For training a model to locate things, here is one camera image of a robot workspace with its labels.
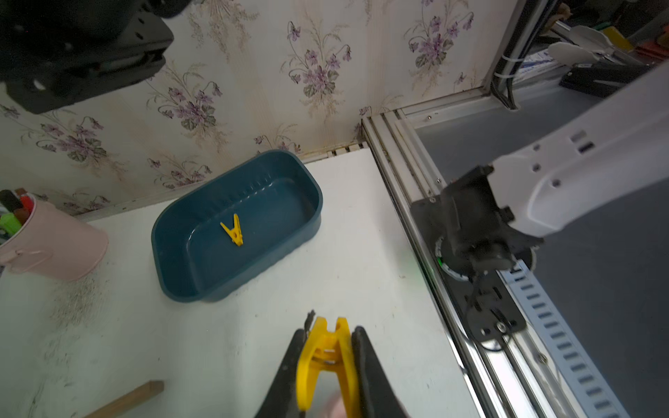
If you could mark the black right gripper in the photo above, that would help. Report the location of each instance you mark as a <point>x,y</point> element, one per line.
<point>58,53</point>

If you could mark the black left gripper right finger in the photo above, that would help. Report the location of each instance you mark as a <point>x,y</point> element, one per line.
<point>377,397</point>

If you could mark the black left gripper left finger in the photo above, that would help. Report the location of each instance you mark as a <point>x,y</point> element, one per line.
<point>281,399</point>

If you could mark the yellow clothespin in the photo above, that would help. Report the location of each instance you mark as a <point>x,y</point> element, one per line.
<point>332,352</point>
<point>234,233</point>

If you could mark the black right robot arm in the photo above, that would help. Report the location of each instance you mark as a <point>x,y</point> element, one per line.
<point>107,102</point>

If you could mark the wooden clothes rack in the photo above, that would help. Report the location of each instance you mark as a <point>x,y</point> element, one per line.
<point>130,400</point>

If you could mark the pink metal pen bucket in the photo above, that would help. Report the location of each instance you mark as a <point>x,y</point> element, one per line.
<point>54,245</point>

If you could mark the dark teal plastic tub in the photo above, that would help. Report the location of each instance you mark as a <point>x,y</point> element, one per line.
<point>212,241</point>

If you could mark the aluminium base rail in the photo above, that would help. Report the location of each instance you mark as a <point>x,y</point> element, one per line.
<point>518,355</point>

